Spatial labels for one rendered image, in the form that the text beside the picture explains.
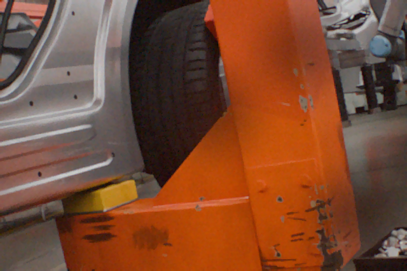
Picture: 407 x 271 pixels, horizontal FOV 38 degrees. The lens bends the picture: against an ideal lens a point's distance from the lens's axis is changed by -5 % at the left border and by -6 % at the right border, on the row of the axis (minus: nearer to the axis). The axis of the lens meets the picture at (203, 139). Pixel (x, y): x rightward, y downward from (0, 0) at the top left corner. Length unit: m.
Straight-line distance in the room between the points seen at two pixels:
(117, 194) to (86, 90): 0.25
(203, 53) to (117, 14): 0.24
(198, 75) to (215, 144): 0.39
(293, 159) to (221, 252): 0.25
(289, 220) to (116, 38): 0.65
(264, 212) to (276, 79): 0.25
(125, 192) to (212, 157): 0.31
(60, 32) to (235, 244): 0.61
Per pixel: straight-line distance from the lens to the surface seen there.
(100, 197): 1.40
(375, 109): 1.90
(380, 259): 1.06
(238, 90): 1.16
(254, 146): 1.16
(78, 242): 1.47
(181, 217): 1.27
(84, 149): 1.37
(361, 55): 1.89
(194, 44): 1.62
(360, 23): 4.33
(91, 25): 1.51
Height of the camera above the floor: 0.87
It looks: 3 degrees down
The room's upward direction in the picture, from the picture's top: 11 degrees counter-clockwise
